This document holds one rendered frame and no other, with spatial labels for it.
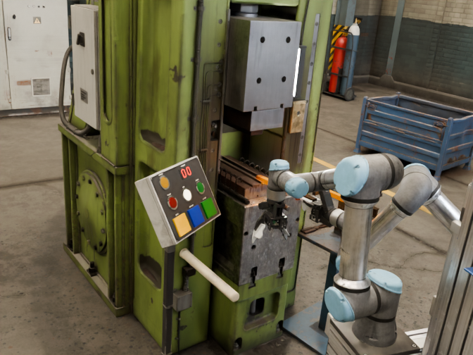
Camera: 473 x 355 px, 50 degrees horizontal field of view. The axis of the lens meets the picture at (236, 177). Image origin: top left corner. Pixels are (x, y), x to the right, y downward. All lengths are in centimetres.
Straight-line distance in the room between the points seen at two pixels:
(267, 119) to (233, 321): 109
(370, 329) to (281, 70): 123
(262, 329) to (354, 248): 146
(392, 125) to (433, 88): 480
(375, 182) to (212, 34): 112
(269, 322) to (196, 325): 41
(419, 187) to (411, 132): 431
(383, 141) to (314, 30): 387
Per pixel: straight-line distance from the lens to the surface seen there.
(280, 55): 240
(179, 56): 227
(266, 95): 239
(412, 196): 195
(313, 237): 281
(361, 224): 158
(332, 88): 1003
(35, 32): 737
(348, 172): 153
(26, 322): 328
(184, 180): 210
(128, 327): 314
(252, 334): 294
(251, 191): 251
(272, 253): 270
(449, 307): 177
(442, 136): 606
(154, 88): 260
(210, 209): 218
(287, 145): 277
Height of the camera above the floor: 191
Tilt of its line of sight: 21 degrees down
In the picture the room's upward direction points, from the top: 5 degrees clockwise
